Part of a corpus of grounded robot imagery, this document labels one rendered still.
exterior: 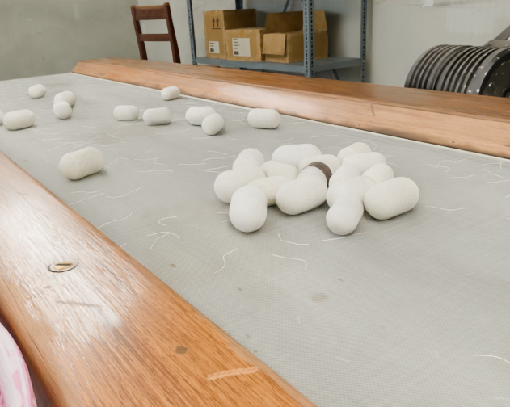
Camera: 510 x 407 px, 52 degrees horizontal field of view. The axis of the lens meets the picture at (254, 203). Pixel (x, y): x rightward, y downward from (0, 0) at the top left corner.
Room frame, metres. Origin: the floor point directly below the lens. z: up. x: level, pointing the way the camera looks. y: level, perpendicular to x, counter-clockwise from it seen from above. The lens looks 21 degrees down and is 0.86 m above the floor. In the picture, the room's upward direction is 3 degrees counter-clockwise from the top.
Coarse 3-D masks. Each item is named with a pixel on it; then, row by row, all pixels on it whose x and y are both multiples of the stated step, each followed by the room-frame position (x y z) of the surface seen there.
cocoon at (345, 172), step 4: (340, 168) 0.33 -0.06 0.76; (344, 168) 0.32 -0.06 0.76; (348, 168) 0.32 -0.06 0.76; (352, 168) 0.33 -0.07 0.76; (336, 172) 0.32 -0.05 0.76; (340, 172) 0.32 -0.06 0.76; (344, 172) 0.31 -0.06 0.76; (348, 172) 0.32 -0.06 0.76; (352, 172) 0.32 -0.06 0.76; (356, 172) 0.32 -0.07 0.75; (332, 176) 0.32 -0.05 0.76; (336, 176) 0.31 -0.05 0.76; (340, 176) 0.31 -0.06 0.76; (344, 176) 0.31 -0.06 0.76; (348, 176) 0.31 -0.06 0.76; (352, 176) 0.31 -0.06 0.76; (332, 180) 0.31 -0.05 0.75; (336, 180) 0.31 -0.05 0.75; (340, 180) 0.31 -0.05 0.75
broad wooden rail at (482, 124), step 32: (96, 64) 1.13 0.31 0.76; (128, 64) 1.06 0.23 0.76; (160, 64) 1.02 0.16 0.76; (192, 96) 0.76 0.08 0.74; (224, 96) 0.70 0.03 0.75; (256, 96) 0.65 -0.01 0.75; (288, 96) 0.61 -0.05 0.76; (320, 96) 0.57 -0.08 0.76; (352, 96) 0.55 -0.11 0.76; (384, 96) 0.54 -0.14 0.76; (416, 96) 0.53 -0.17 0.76; (448, 96) 0.52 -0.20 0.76; (480, 96) 0.51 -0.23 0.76; (384, 128) 0.48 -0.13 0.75; (416, 128) 0.45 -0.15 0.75; (448, 128) 0.43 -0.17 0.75; (480, 128) 0.41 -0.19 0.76
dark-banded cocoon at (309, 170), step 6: (324, 162) 0.34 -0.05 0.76; (306, 168) 0.32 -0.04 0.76; (312, 168) 0.32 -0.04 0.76; (330, 168) 0.33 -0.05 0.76; (300, 174) 0.32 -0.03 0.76; (306, 174) 0.32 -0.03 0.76; (312, 174) 0.32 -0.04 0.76; (318, 174) 0.32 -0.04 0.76; (324, 174) 0.32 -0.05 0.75; (324, 180) 0.32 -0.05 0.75
